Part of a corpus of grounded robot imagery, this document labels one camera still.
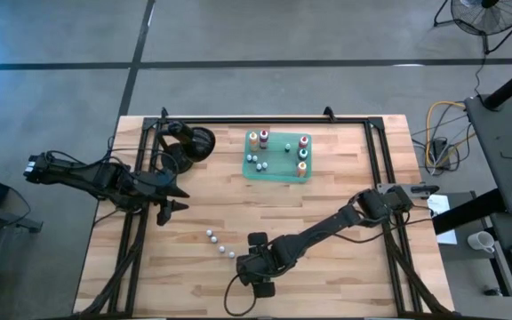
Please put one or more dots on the green translucent plastic tray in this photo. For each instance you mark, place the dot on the green translucent plastic tray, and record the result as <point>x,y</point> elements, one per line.
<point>278,173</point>

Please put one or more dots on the black equipment stand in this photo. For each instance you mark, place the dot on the black equipment stand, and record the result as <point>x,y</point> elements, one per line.
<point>2,218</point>

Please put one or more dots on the black desk lamp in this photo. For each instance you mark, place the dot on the black desk lamp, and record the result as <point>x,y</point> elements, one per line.
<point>200,144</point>

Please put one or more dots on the black floor fan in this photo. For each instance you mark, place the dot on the black floor fan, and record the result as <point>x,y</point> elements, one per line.
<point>487,18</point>

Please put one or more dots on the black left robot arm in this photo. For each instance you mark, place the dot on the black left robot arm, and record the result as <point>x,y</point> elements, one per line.
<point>82,178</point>

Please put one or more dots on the black frame clamp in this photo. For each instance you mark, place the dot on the black frame clamp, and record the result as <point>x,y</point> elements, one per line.
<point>328,113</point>
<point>163,113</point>

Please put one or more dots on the white paper sheet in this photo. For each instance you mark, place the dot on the white paper sheet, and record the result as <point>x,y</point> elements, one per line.
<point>440,206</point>

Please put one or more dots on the black table crossbar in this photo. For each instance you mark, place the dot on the black table crossbar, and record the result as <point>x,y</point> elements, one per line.
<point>465,213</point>

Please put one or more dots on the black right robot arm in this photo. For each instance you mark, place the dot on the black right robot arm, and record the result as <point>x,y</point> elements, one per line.
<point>327,226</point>

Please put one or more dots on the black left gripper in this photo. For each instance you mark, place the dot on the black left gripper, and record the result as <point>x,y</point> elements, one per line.
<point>156,189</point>

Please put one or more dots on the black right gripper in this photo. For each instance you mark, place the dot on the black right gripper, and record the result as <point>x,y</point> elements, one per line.
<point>265,264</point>

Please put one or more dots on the grey side table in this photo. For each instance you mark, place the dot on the grey side table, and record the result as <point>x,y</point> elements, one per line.
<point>505,146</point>

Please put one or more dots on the large orange bottle yellow tip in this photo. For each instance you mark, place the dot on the large orange bottle yellow tip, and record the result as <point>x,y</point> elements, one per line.
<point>301,169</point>

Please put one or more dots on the large orange food coloring bottle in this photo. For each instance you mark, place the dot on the large orange food coloring bottle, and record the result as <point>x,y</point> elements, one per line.
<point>253,141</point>

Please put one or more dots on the large red food coloring bottle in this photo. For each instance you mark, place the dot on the large red food coloring bottle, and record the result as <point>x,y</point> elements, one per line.
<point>303,142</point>
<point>263,138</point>

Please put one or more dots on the black power strip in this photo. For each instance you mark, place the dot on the black power strip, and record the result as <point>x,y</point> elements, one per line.
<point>438,146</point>

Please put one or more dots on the white mug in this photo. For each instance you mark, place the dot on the white mug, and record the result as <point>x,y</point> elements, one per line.
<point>480,241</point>

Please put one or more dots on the teal food coloring bottle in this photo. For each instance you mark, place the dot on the teal food coloring bottle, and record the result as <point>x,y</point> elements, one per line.
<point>302,154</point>

